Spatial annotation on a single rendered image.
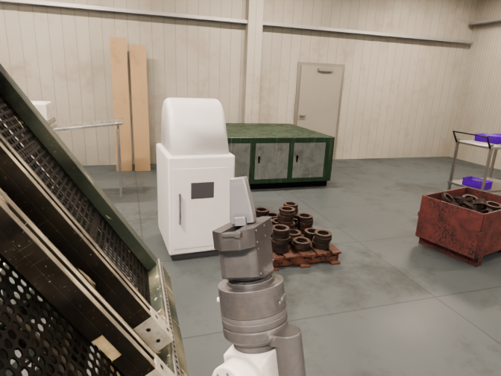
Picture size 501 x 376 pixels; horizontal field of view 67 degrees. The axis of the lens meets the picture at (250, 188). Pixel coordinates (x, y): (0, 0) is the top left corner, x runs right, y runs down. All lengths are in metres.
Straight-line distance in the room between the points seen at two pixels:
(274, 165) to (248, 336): 5.84
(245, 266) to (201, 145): 3.23
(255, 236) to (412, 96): 9.98
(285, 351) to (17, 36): 7.83
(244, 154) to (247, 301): 5.63
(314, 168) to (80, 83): 4.57
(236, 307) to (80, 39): 7.61
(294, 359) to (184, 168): 3.16
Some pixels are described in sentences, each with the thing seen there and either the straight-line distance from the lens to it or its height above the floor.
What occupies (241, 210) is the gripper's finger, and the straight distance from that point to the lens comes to 0.49.
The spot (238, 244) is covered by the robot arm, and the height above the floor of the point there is 1.58.
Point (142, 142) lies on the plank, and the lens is 7.49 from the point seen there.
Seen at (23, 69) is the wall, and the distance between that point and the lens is 8.09.
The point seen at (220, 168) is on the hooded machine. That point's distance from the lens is 3.66.
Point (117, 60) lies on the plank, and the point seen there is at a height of 1.98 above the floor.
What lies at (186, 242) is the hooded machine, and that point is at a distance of 3.82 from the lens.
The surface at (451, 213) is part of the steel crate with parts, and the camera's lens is 4.53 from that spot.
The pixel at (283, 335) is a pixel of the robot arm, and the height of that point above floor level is 1.47.
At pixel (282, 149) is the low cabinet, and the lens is 6.29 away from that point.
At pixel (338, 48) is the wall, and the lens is 9.14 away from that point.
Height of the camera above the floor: 1.77
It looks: 16 degrees down
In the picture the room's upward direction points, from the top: 3 degrees clockwise
